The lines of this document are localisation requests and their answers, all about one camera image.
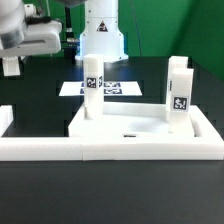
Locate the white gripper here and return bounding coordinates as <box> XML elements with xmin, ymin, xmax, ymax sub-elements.
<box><xmin>0</xmin><ymin>20</ymin><xmax>62</xmax><ymax>58</ymax></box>

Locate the white desk top tray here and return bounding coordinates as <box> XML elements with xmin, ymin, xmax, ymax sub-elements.
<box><xmin>68</xmin><ymin>102</ymin><xmax>195</xmax><ymax>138</ymax></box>

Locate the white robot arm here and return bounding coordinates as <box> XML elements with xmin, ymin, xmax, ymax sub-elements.
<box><xmin>0</xmin><ymin>0</ymin><xmax>128</xmax><ymax>62</ymax></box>

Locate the marker tag sheet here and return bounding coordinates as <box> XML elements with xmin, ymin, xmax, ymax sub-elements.
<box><xmin>59</xmin><ymin>81</ymin><xmax>142</xmax><ymax>96</ymax></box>

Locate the black cable bundle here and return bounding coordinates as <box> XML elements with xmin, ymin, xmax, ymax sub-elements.
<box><xmin>59</xmin><ymin>6</ymin><xmax>81</xmax><ymax>58</ymax></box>

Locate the white U-shaped fence frame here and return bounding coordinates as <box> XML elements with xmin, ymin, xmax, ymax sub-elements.
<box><xmin>0</xmin><ymin>105</ymin><xmax>224</xmax><ymax>161</ymax></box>

